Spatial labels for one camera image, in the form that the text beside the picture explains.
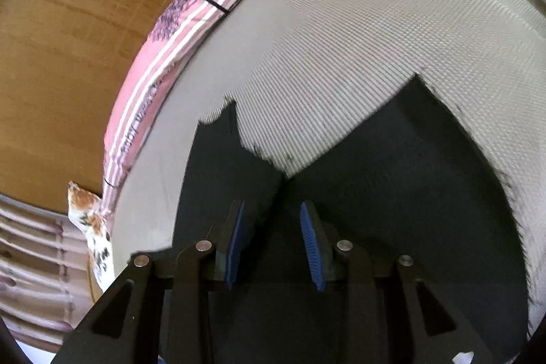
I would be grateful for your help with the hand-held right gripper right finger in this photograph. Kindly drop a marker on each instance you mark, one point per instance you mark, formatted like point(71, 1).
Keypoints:
point(311, 244)

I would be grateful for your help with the black pants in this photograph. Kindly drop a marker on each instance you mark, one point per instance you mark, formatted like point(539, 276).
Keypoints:
point(405, 176)

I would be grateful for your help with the beige bed sheet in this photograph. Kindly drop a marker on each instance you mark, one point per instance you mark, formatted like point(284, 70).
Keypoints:
point(341, 27)

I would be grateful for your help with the beige striped curtain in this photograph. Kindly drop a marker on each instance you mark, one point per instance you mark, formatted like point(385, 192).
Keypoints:
point(38, 274)

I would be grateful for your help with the floral cloth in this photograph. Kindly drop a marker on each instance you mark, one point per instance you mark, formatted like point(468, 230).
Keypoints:
point(96, 227)

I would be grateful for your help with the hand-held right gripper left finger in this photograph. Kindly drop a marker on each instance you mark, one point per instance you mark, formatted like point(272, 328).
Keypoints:
point(236, 244)

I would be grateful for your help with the pink striped pillow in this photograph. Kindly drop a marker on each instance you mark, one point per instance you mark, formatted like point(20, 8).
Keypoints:
point(179, 31)

